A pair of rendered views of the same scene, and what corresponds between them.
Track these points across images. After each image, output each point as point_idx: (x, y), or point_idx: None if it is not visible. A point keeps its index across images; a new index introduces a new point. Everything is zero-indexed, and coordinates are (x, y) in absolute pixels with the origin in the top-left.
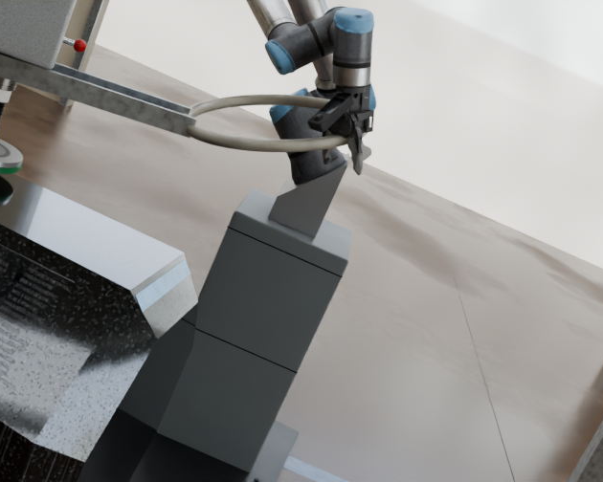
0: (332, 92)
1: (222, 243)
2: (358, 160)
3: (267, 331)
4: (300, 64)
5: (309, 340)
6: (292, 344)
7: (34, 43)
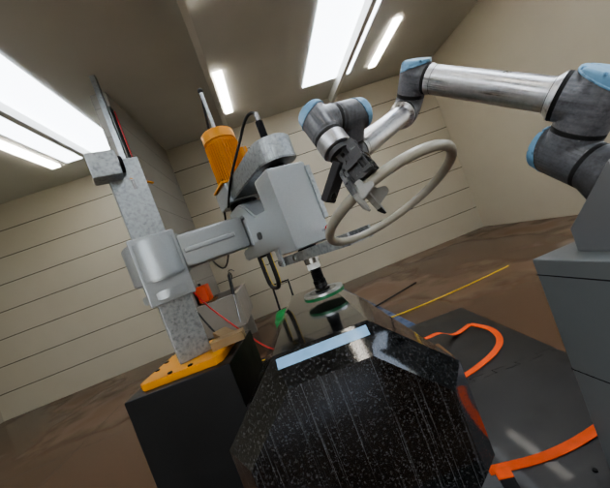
0: (551, 113)
1: (543, 289)
2: (356, 200)
3: None
4: None
5: None
6: None
7: (289, 243)
